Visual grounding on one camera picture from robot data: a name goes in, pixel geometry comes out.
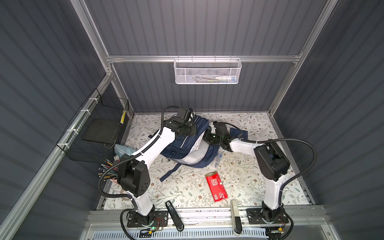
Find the navy blue student backpack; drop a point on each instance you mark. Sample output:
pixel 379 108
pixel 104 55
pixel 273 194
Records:
pixel 191 151

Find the light blue pencil pouch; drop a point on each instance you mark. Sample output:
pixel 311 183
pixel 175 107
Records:
pixel 121 150

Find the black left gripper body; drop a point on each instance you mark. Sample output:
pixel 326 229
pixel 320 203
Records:
pixel 189 130

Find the black notebook in basket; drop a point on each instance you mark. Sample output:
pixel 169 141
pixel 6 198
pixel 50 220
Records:
pixel 101 131

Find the white wire mesh basket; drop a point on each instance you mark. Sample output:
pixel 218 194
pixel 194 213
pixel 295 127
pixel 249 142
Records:
pixel 203 70

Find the navy blue book yellow label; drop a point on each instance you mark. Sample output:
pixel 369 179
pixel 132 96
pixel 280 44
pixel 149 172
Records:
pixel 240 134

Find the white black handheld tool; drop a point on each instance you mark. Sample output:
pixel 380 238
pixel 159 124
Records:
pixel 236 219

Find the black wire wall basket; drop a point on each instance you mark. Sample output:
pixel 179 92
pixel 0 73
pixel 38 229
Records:
pixel 98 106

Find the white glue tube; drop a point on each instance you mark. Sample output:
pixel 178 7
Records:
pixel 229 79

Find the red card pack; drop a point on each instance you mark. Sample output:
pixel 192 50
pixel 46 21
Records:
pixel 216 186

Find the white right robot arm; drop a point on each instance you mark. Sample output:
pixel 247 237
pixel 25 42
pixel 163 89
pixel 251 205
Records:
pixel 272 161

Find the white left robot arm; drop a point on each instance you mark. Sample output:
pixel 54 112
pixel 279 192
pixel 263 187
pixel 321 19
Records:
pixel 133 173

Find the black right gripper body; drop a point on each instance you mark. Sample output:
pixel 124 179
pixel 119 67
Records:
pixel 212 138

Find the clear plastic pen packet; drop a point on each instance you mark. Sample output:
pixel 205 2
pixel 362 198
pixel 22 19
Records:
pixel 218 158

